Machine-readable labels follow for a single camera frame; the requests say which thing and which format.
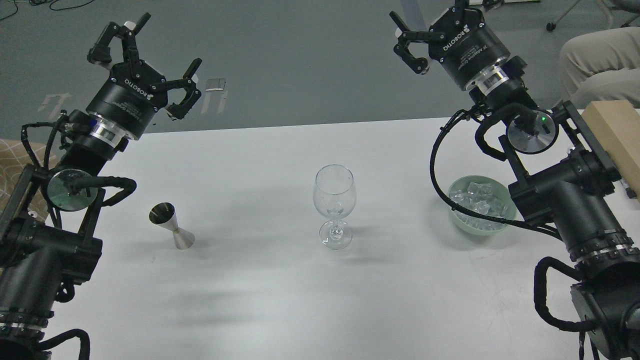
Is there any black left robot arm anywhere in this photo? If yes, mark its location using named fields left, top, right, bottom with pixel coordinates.
left=0, top=13, right=202, bottom=360

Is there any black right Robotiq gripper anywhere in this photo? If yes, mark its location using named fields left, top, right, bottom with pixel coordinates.
left=389, top=0, right=511, bottom=92

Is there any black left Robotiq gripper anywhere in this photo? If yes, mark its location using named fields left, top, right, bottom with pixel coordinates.
left=86, top=13, right=203, bottom=141

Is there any black floor cable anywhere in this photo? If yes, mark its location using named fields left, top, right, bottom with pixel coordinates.
left=0, top=0, right=96, bottom=22

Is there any beige checked cloth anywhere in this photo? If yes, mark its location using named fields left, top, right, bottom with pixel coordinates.
left=0, top=139, right=50, bottom=222

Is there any clear wine glass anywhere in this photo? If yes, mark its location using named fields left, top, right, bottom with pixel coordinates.
left=313, top=164, right=357, bottom=250

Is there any green bowl of ice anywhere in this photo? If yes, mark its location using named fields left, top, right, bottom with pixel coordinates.
left=447, top=175, right=518, bottom=236

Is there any office chair base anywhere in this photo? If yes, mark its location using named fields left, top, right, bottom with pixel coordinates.
left=545, top=0, right=640, bottom=32

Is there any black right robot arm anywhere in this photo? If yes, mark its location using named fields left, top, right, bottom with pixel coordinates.
left=390, top=0, right=639, bottom=360

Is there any steel double jigger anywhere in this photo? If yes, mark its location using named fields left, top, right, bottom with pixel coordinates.
left=148, top=202, right=195, bottom=250

